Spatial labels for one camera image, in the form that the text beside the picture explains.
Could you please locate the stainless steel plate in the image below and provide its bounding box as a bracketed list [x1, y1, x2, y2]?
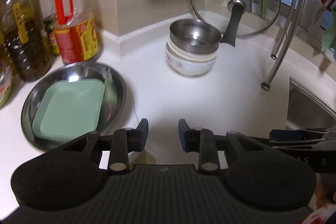
[21, 62, 127, 152]

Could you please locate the white floral bowl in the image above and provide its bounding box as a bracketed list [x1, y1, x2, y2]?
[165, 48, 218, 76]

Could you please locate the large dark oil bottle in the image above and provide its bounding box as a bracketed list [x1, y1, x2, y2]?
[0, 0, 51, 82]

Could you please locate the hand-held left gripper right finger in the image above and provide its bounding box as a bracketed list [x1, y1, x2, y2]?
[178, 119, 279, 175]

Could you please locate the stainless steel sink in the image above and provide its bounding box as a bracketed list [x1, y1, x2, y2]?
[286, 76, 336, 133]

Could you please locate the red-handled clear oil bottle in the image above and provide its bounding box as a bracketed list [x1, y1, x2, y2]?
[49, 0, 102, 65]

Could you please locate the person's right hand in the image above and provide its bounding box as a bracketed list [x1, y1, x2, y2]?
[316, 174, 335, 210]

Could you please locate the small sauce jar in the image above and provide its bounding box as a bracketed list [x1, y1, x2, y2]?
[43, 15, 61, 55]

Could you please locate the green rectangular plate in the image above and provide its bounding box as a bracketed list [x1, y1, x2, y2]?
[32, 80, 106, 142]

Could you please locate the stainless steel bowl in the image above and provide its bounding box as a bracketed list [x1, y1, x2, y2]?
[169, 19, 222, 53]

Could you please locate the green cloth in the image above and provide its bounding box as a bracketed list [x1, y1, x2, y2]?
[321, 6, 336, 53]

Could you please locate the plastic-wrapped colourful bowl stack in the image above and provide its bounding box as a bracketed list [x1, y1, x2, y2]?
[0, 64, 13, 109]

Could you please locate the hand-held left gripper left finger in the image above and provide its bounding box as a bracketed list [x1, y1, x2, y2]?
[63, 118, 149, 174]

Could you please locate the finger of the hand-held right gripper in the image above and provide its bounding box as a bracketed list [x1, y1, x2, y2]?
[270, 127, 336, 141]
[272, 140, 327, 152]

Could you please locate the metal dish rack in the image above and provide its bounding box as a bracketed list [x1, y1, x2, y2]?
[261, 0, 336, 90]

